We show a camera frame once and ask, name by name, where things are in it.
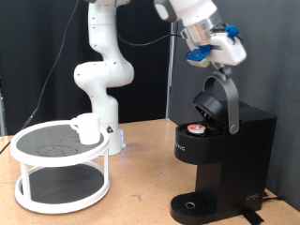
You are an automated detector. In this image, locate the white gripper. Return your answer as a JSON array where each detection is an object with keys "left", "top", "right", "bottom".
[{"left": 207, "top": 31, "right": 248, "bottom": 78}]

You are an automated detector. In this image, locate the orange-lidded coffee pod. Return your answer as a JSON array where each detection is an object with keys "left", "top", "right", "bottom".
[{"left": 186, "top": 123, "right": 207, "bottom": 136}]

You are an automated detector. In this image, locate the black Keurig coffee machine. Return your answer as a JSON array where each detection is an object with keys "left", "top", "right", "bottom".
[{"left": 170, "top": 70, "right": 278, "bottom": 225}]

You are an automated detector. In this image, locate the vertical metal pole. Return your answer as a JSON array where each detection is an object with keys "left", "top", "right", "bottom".
[{"left": 166, "top": 0, "right": 179, "bottom": 120}]

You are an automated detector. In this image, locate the black curtain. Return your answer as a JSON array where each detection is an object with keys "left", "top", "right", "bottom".
[{"left": 0, "top": 0, "right": 173, "bottom": 136}]

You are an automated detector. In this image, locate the white ceramic mug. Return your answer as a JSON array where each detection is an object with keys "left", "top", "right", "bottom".
[{"left": 69, "top": 112, "right": 102, "bottom": 146}]

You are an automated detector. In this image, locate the black tape strip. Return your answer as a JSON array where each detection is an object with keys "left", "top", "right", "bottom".
[{"left": 242, "top": 210, "right": 265, "bottom": 225}]

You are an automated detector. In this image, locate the white two-tier turntable stand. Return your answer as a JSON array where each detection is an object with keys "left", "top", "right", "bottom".
[{"left": 9, "top": 119, "right": 112, "bottom": 216}]

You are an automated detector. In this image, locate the blue-mounted wrist camera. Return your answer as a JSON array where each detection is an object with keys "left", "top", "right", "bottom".
[{"left": 186, "top": 44, "right": 214, "bottom": 68}]

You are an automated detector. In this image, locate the blue cable clip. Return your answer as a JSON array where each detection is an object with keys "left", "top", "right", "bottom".
[{"left": 224, "top": 24, "right": 244, "bottom": 40}]

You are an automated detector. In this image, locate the black Keurig power cord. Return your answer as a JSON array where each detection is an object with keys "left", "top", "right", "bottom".
[{"left": 262, "top": 191, "right": 284, "bottom": 203}]

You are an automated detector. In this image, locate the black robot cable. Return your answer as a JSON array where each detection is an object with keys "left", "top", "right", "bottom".
[{"left": 0, "top": 0, "right": 183, "bottom": 155}]

